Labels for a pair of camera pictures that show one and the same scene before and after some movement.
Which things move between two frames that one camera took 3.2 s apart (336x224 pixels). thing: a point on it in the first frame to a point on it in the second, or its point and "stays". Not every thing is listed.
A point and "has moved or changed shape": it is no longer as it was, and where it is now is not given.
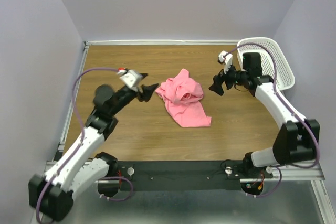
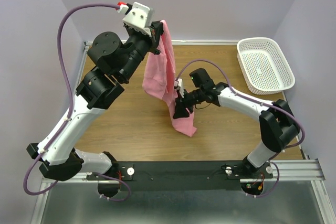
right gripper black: [224, 78] to [181, 100]
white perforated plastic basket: [285, 78] stays
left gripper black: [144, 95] to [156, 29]
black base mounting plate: [164, 176] stays
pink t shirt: [181, 95] has moved or changed shape
